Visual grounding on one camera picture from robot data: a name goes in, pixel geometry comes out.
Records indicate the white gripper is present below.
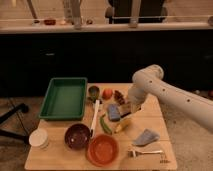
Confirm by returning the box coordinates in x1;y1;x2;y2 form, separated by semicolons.
128;84;147;113

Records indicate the brown black board eraser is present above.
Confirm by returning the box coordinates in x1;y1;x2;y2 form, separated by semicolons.
118;103;131;117

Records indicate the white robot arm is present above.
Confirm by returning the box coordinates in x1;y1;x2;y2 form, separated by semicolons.
128;65;213;133

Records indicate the green plastic tray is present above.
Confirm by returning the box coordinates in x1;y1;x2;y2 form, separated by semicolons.
39;77;87;121

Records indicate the brown pine cone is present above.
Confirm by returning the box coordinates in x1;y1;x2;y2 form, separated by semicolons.
114;90;126;105

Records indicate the yellow banana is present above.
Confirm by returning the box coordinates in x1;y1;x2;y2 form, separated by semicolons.
115;118;131;133

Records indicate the blue sponge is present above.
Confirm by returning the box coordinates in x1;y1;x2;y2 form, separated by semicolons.
107;104;121;122

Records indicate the orange fruit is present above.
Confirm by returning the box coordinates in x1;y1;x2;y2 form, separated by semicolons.
102;88;113;100

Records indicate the blue grey cloth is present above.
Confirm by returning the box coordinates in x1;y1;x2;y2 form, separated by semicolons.
133;129;160;146

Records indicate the silver fork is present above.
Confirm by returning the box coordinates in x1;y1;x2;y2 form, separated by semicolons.
127;150;163;157

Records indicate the orange bowl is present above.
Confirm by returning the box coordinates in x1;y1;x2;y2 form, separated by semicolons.
86;134;119;167

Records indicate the purple bowl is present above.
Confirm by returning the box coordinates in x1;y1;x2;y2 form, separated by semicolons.
64;123;90;150

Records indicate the dark monitor on counter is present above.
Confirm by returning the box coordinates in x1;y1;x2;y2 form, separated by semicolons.
105;0;167;24

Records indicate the white paper cup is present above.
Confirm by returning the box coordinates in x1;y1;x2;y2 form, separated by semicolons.
29;128;49;149

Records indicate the black chair base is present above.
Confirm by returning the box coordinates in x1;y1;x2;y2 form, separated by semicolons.
0;103;29;144

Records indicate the red dish on counter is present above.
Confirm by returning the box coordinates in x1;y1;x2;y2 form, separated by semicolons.
44;19;56;26

